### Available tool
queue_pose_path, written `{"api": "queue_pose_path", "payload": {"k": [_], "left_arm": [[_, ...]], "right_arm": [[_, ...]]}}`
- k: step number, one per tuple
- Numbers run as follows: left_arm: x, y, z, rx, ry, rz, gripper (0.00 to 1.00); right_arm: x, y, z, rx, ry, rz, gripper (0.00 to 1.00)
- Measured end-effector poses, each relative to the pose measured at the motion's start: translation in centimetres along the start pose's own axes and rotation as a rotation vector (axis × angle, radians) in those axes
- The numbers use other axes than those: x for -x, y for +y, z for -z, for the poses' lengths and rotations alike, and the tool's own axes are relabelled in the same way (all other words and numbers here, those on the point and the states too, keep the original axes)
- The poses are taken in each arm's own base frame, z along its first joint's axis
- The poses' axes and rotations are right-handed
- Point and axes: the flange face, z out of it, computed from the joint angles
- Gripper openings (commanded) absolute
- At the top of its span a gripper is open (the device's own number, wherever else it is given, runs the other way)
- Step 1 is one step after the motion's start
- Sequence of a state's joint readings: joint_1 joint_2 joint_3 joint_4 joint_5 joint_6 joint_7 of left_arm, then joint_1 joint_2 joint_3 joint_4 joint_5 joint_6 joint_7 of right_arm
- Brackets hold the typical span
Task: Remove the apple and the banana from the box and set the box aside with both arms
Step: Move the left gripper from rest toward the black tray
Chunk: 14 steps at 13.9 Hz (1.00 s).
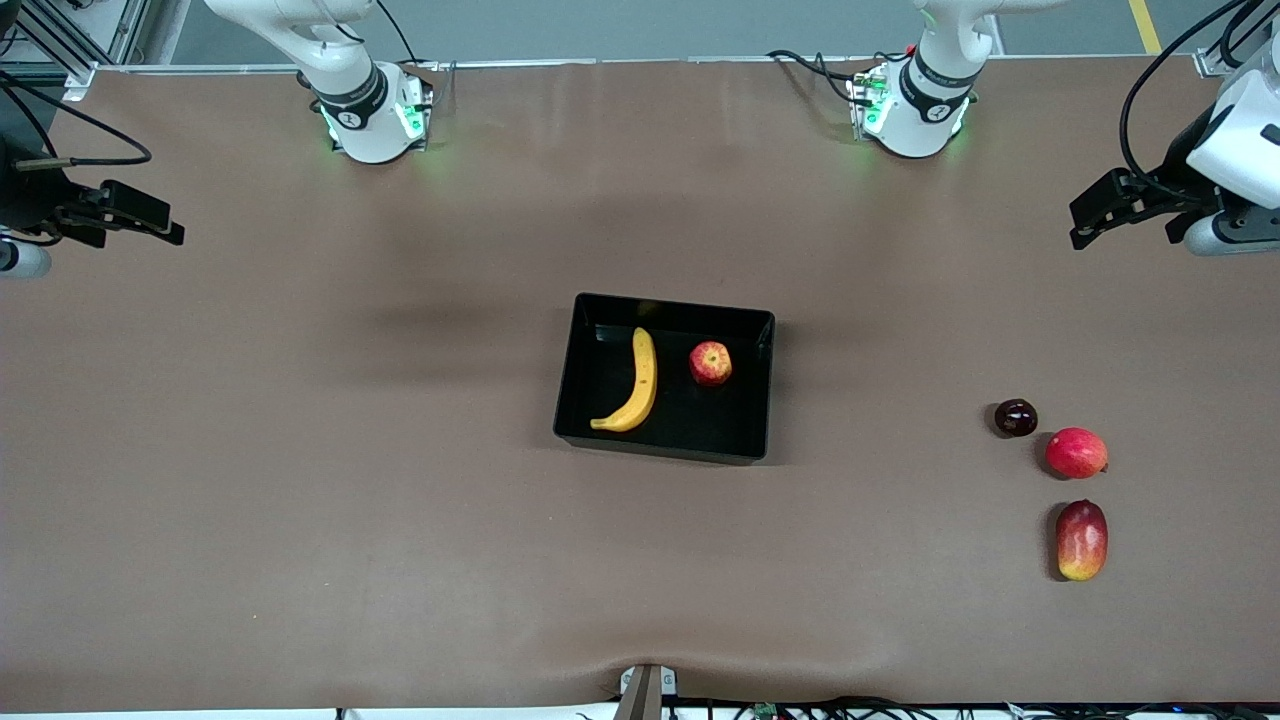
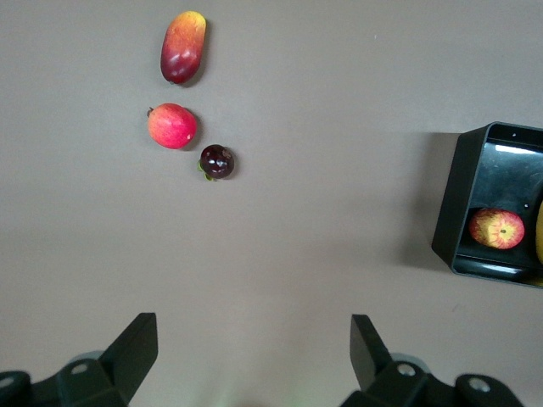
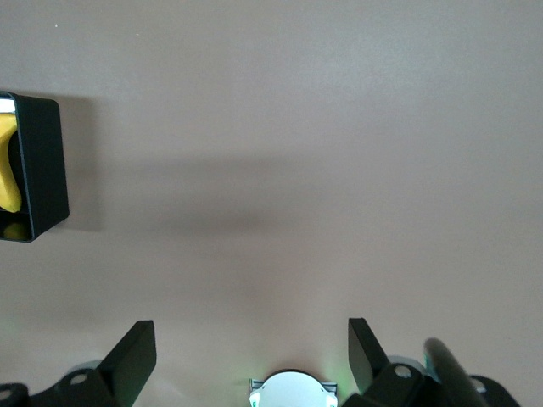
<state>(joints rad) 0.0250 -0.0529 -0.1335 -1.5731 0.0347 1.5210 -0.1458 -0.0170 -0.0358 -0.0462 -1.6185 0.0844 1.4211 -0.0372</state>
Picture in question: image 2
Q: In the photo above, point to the red yellow mango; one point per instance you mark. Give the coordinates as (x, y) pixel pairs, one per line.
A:
(182, 46)

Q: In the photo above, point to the yellow banana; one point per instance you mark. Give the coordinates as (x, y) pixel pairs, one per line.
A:
(540, 233)

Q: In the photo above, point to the brown table mat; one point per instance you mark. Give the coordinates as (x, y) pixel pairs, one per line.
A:
(297, 212)

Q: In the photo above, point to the dark purple plum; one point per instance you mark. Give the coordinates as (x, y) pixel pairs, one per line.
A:
(216, 162)

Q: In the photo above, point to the black plastic box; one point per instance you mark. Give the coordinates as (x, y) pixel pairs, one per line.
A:
(456, 191)

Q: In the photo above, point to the red yellow apple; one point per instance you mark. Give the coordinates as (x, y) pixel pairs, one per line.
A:
(496, 229)

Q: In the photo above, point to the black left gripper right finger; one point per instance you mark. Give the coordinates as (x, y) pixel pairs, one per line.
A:
(373, 364)

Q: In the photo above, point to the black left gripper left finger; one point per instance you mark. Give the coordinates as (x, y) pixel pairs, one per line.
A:
(123, 360)

